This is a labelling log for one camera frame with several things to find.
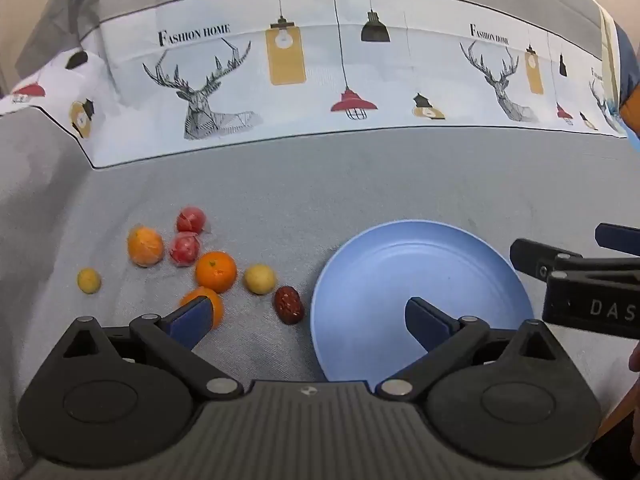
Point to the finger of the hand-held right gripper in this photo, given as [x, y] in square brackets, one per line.
[537, 260]
[617, 237]

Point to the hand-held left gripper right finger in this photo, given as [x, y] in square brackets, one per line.
[425, 321]

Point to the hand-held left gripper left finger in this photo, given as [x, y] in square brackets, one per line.
[192, 319]

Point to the orange tangerine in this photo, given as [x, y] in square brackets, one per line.
[218, 310]
[215, 271]

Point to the blue plate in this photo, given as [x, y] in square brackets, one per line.
[390, 280]

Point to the plastic red fruit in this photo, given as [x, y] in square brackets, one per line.
[190, 219]
[185, 250]

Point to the red date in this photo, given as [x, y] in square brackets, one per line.
[288, 304]

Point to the person's right forearm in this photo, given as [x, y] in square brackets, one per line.
[631, 420]

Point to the person's right hand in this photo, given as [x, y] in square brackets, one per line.
[635, 358]

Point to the plastic wrapped orange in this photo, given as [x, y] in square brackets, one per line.
[145, 246]

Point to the small yellow round fruit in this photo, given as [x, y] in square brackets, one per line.
[89, 280]

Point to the blue and orange object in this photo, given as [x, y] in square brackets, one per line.
[629, 70]

